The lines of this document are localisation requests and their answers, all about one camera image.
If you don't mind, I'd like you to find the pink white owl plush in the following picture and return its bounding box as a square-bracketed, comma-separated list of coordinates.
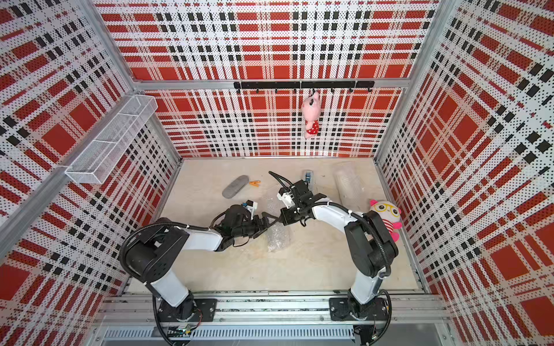
[370, 200, 402, 242]

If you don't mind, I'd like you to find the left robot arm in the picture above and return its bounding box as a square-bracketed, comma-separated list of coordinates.
[118, 201, 279, 322]

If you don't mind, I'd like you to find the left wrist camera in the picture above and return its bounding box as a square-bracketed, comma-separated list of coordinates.
[242, 200, 258, 213]

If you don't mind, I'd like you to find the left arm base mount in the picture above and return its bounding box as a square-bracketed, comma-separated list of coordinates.
[156, 297, 217, 323]

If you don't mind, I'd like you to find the bubble wrap sheet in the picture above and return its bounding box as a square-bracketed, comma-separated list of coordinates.
[264, 196, 291, 252]
[333, 162, 366, 211]

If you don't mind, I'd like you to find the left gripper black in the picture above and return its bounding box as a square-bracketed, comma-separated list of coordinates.
[233, 212, 279, 238]

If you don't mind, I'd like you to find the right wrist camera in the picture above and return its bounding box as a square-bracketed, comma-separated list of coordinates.
[277, 190, 296, 208]

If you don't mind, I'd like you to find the clear glass vase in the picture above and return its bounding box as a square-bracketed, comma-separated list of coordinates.
[265, 223, 291, 252]

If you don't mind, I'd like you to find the grey oval case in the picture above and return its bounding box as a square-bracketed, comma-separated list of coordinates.
[222, 175, 250, 199]

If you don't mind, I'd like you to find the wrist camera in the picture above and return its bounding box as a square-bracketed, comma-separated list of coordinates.
[277, 190, 296, 208]
[242, 200, 258, 213]

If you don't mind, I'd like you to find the white wire mesh basket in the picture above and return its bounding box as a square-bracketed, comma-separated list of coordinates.
[65, 95, 157, 185]

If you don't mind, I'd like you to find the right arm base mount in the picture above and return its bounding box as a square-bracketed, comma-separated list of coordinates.
[329, 297, 389, 321]

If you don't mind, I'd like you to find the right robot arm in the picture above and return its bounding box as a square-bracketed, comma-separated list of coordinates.
[268, 171, 398, 321]

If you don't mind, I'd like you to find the hanging pink plush toy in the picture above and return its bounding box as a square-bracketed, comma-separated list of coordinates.
[301, 92, 321, 139]

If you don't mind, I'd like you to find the black hook rail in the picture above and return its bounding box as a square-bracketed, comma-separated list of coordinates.
[233, 80, 375, 91]

